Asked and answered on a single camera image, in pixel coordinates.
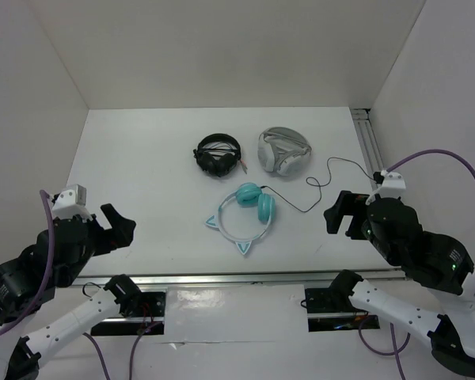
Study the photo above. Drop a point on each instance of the aluminium rail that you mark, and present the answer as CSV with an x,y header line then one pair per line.
x,y
242,278
367,139

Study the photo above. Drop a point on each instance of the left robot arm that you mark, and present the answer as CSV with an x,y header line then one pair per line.
x,y
26,283

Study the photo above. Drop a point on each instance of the black headphones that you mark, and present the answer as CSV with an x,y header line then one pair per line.
x,y
218,154

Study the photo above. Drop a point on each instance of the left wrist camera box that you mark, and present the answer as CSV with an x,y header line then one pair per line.
x,y
70,202

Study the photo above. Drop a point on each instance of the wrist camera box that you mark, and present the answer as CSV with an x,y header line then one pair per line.
x,y
389,185
70,202

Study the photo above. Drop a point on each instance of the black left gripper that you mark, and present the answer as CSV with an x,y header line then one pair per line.
x,y
122,231

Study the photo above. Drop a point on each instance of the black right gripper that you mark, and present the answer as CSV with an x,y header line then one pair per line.
x,y
347,203

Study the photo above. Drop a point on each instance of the white grey gaming headset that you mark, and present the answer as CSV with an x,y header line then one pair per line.
x,y
283,151

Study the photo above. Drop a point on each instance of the teal cat-ear headphones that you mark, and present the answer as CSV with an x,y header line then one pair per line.
x,y
247,195

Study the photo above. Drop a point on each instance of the aluminium front rail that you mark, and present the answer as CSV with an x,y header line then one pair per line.
x,y
242,278

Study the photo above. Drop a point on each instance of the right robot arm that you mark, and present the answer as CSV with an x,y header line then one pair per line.
x,y
436,262

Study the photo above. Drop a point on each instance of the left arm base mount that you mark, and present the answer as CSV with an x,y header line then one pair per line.
x,y
149,311

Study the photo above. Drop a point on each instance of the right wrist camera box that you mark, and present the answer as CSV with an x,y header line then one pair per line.
x,y
389,185

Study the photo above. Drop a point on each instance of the aluminium right side rail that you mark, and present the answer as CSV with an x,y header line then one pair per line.
x,y
367,139

